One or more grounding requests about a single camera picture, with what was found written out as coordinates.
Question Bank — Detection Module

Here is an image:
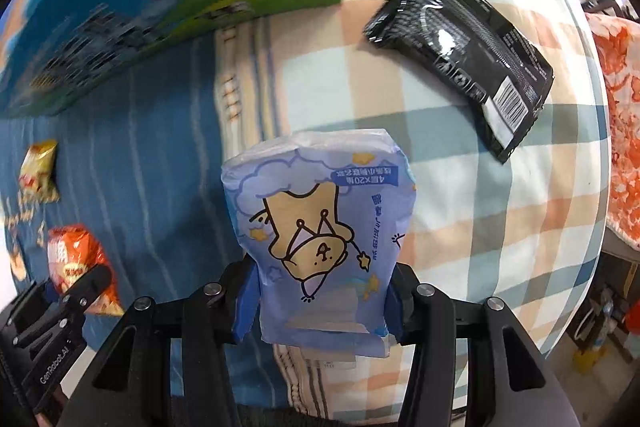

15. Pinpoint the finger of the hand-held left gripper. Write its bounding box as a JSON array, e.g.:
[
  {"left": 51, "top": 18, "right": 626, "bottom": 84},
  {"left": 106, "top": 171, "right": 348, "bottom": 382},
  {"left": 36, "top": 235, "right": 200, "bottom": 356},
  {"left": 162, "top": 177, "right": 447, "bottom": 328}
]
[
  {"left": 59, "top": 264, "right": 114, "bottom": 309},
  {"left": 4, "top": 281, "right": 57, "bottom": 315}
]

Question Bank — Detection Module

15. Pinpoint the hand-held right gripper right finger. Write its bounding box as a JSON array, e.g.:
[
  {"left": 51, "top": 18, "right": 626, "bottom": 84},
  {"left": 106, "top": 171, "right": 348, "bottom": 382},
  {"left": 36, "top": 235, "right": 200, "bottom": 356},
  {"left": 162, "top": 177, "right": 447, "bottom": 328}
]
[{"left": 384, "top": 264, "right": 583, "bottom": 427}]

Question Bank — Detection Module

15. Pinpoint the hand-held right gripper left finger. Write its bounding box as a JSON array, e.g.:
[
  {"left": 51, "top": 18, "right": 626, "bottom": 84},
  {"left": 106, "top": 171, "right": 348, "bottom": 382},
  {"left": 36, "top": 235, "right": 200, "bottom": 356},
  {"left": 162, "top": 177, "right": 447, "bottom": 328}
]
[{"left": 60, "top": 256, "right": 261, "bottom": 427}]

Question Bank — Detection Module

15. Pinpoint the orange snack bag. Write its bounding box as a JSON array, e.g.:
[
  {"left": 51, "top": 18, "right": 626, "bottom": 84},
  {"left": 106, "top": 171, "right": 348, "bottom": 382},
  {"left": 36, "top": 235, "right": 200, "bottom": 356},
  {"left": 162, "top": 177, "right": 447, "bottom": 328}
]
[{"left": 46, "top": 224, "right": 125, "bottom": 318}]

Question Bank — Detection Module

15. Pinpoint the blue bear-print tissue pack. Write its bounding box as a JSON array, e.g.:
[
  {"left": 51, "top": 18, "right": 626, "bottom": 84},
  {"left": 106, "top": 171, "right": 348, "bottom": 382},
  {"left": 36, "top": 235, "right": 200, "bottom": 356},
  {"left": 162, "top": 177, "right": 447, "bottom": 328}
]
[{"left": 221, "top": 128, "right": 417, "bottom": 358}]

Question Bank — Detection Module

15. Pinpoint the yellow snack packet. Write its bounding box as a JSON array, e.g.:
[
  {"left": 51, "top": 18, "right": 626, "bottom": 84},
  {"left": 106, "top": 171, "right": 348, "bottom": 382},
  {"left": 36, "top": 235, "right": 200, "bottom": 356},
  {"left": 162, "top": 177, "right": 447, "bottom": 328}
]
[{"left": 18, "top": 139, "right": 61, "bottom": 204}]

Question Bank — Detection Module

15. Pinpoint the plaid bedsheet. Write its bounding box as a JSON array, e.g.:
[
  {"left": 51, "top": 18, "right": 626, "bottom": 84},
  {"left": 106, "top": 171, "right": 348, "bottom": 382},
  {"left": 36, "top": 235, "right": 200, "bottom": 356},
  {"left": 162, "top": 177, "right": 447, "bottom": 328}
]
[{"left": 214, "top": 0, "right": 614, "bottom": 424}]

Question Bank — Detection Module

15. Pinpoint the blue striped blanket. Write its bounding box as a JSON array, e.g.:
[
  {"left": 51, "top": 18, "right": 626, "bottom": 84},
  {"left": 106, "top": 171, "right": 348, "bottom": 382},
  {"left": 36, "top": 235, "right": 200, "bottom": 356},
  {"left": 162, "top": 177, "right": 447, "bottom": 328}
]
[{"left": 0, "top": 26, "right": 283, "bottom": 408}]

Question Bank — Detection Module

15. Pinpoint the yellow plastic object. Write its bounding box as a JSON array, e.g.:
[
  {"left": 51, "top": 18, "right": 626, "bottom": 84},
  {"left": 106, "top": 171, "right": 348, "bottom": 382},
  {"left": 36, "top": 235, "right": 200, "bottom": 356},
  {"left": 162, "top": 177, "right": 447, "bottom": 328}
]
[{"left": 571, "top": 347, "right": 602, "bottom": 376}]

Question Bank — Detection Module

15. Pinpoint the black plastic packet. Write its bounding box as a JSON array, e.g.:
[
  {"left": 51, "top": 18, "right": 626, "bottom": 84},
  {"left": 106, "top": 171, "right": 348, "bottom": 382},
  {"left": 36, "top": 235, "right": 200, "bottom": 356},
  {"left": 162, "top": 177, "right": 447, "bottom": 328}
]
[{"left": 363, "top": 0, "right": 556, "bottom": 166}]

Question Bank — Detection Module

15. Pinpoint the orange floral cloth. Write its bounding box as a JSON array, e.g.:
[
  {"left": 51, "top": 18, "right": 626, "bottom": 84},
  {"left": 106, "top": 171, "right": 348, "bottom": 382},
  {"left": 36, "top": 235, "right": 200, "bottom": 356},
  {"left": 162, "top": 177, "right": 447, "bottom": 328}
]
[{"left": 584, "top": 11, "right": 640, "bottom": 254}]

